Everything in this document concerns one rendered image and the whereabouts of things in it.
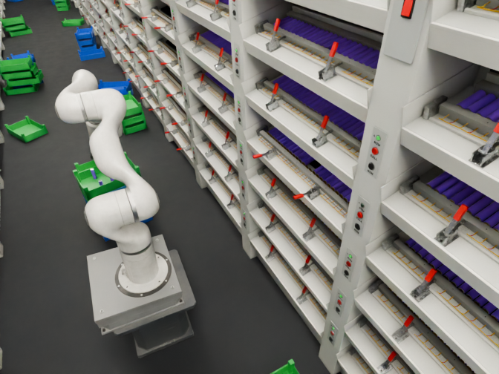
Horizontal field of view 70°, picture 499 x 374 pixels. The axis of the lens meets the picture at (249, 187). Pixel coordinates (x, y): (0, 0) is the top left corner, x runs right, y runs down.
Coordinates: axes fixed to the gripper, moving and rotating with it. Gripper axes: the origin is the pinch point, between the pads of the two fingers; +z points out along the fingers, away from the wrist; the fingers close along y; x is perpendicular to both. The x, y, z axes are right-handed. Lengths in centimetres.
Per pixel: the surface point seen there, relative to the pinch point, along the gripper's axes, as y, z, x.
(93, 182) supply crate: -7.9, 15.9, -1.9
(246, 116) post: 44, -65, -47
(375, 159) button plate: 34, -109, -98
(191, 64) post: 58, -34, 14
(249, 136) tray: 45, -57, -52
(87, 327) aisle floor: -40, 20, -71
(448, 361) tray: 36, -80, -148
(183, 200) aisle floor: 38, 41, -24
